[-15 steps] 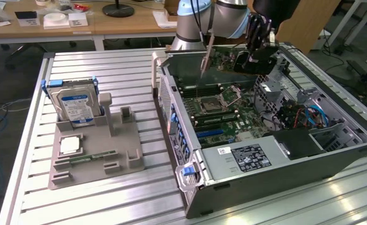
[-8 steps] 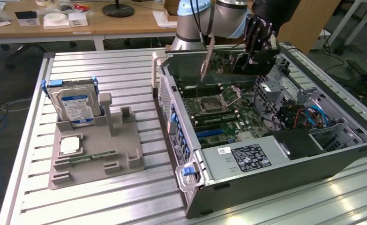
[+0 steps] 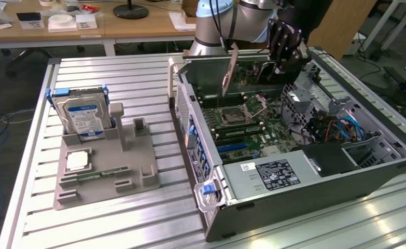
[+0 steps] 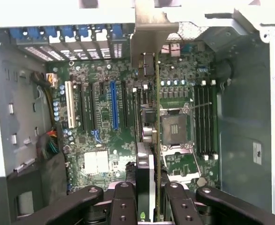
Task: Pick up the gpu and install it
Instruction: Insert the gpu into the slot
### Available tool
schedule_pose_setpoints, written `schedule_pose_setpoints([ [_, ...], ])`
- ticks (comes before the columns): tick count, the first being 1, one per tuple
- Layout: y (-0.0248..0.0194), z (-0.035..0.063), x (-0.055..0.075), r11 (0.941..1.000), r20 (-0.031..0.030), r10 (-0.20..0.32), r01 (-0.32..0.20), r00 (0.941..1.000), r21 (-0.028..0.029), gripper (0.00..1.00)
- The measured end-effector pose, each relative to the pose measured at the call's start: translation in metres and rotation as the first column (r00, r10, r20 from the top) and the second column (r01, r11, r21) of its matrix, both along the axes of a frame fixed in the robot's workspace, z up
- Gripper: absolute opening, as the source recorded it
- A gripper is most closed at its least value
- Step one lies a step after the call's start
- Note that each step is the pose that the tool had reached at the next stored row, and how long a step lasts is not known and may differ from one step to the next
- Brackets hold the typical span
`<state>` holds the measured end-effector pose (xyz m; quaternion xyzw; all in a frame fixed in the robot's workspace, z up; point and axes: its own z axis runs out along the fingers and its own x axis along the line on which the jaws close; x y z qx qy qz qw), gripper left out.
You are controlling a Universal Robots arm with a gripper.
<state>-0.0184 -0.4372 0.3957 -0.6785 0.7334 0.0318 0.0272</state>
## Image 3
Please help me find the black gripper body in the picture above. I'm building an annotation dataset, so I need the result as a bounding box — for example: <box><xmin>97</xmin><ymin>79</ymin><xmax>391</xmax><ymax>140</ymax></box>
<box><xmin>278</xmin><ymin>0</ymin><xmax>332</xmax><ymax>39</ymax></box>

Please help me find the green graphics card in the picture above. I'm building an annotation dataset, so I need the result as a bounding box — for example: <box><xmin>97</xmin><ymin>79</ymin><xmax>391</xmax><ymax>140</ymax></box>
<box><xmin>222</xmin><ymin>42</ymin><xmax>307</xmax><ymax>96</ymax></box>

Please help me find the wooden cabinet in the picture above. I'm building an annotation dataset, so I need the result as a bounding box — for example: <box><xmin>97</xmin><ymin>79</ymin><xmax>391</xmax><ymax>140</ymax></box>
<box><xmin>272</xmin><ymin>0</ymin><xmax>379</xmax><ymax>59</ymax></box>

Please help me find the tall silver disk bay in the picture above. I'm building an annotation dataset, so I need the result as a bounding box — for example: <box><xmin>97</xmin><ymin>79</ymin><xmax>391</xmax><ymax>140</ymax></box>
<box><xmin>280</xmin><ymin>75</ymin><xmax>332</xmax><ymax>146</ymax></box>

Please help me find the metal socket cover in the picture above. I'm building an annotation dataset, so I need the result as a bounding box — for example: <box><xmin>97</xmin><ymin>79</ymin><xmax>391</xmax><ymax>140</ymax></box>
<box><xmin>243</xmin><ymin>93</ymin><xmax>270</xmax><ymax>114</ymax></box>

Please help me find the black RAM slot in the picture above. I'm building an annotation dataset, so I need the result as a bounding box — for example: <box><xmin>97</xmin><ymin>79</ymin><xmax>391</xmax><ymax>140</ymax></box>
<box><xmin>202</xmin><ymin>100</ymin><xmax>244</xmax><ymax>108</ymax></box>
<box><xmin>199</xmin><ymin>93</ymin><xmax>243</xmax><ymax>102</ymax></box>

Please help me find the cardboard box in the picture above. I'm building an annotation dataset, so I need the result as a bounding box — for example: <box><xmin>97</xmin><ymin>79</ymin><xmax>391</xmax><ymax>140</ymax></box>
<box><xmin>183</xmin><ymin>0</ymin><xmax>200</xmax><ymax>18</ymax></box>

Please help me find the green motherboard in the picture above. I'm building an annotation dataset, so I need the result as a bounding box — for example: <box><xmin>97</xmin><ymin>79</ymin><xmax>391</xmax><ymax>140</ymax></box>
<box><xmin>191</xmin><ymin>85</ymin><xmax>294</xmax><ymax>164</ymax></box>

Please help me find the white paper stack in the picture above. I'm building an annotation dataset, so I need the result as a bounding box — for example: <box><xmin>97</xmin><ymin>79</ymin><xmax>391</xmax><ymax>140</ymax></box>
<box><xmin>170</xmin><ymin>11</ymin><xmax>199</xmax><ymax>32</ymax></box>

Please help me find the CPU socket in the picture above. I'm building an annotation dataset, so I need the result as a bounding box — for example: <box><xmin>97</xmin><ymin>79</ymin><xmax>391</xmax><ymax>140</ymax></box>
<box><xmin>216</xmin><ymin>106</ymin><xmax>247</xmax><ymax>128</ymax></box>

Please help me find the black RAM stick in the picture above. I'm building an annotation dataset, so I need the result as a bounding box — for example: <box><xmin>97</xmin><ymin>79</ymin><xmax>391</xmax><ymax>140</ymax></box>
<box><xmin>215</xmin><ymin>127</ymin><xmax>264</xmax><ymax>139</ymax></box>

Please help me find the low silver disk bay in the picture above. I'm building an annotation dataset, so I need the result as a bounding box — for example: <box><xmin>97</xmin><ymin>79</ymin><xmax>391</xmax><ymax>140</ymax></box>
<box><xmin>342</xmin><ymin>134</ymin><xmax>404</xmax><ymax>169</ymax></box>

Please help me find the blue expansion slot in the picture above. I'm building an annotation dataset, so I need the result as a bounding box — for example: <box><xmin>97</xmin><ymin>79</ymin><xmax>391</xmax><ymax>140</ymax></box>
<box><xmin>216</xmin><ymin>142</ymin><xmax>250</xmax><ymax>153</ymax></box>

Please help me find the black lamp base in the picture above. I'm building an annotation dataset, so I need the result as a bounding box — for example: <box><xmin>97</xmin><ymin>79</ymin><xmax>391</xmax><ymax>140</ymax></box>
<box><xmin>113</xmin><ymin>0</ymin><xmax>151</xmax><ymax>20</ymax></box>

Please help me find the grey power supply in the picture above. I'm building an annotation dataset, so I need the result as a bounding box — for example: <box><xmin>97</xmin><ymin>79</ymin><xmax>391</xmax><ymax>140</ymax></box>
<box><xmin>222</xmin><ymin>150</ymin><xmax>324</xmax><ymax>202</ymax></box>

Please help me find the white labelled box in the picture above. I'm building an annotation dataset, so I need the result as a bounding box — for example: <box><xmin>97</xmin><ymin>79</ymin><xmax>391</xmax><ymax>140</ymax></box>
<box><xmin>75</xmin><ymin>14</ymin><xmax>99</xmax><ymax>30</ymax></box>

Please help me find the blue case latch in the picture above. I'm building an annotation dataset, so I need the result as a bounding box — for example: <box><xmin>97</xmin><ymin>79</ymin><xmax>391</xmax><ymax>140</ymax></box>
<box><xmin>202</xmin><ymin>181</ymin><xmax>222</xmax><ymax>197</ymax></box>

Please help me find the dark grey PC case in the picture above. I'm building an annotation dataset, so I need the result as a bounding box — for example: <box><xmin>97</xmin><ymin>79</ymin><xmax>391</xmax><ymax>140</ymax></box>
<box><xmin>168</xmin><ymin>46</ymin><xmax>406</xmax><ymax>243</ymax></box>

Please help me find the white box with bowl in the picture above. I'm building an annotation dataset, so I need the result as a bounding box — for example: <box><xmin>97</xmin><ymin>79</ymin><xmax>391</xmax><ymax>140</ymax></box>
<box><xmin>47</xmin><ymin>14</ymin><xmax>79</xmax><ymax>33</ymax></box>

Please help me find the hard disk with blue caddy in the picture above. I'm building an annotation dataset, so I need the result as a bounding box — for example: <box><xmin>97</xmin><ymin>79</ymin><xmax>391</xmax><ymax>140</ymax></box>
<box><xmin>46</xmin><ymin>84</ymin><xmax>111</xmax><ymax>142</ymax></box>

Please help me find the grey parts rack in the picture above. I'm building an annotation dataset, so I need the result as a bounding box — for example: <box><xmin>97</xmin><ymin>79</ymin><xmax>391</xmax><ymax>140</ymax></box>
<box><xmin>53</xmin><ymin>102</ymin><xmax>163</xmax><ymax>211</ymax></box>

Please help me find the white box with black lid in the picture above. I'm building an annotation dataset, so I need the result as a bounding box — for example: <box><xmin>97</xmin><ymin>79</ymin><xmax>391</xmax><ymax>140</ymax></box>
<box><xmin>15</xmin><ymin>12</ymin><xmax>46</xmax><ymax>30</ymax></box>

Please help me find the green RAM stick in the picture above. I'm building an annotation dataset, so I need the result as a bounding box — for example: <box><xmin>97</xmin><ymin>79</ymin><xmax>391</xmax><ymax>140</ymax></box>
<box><xmin>75</xmin><ymin>167</ymin><xmax>128</xmax><ymax>182</ymax></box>

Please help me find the silver CPU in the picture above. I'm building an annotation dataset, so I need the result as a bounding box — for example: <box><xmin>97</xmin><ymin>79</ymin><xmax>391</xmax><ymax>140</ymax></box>
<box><xmin>66</xmin><ymin>152</ymin><xmax>91</xmax><ymax>171</ymax></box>

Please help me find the wooden desk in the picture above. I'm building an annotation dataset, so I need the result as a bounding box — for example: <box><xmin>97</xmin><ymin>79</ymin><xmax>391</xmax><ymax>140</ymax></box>
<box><xmin>0</xmin><ymin>0</ymin><xmax>294</xmax><ymax>57</ymax></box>

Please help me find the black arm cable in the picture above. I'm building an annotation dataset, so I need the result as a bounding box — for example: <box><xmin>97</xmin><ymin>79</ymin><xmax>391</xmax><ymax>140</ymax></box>
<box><xmin>208</xmin><ymin>0</ymin><xmax>232</xmax><ymax>51</ymax></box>

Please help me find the white table frame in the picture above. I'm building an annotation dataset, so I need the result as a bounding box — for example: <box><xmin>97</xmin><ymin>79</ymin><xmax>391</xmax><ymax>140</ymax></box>
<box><xmin>360</xmin><ymin>0</ymin><xmax>406</xmax><ymax>71</ymax></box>

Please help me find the red wire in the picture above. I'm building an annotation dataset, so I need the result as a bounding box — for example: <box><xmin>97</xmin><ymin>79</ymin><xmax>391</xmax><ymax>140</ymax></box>
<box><xmin>323</xmin><ymin>118</ymin><xmax>340</xmax><ymax>142</ymax></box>

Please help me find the blue wire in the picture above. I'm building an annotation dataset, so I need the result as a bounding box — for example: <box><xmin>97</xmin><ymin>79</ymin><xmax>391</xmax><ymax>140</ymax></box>
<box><xmin>340</xmin><ymin>116</ymin><xmax>366</xmax><ymax>142</ymax></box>

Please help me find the white floor cable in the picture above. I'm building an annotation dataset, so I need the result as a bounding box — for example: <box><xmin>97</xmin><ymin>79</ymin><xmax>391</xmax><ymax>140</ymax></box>
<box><xmin>0</xmin><ymin>108</ymin><xmax>35</xmax><ymax>125</ymax></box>

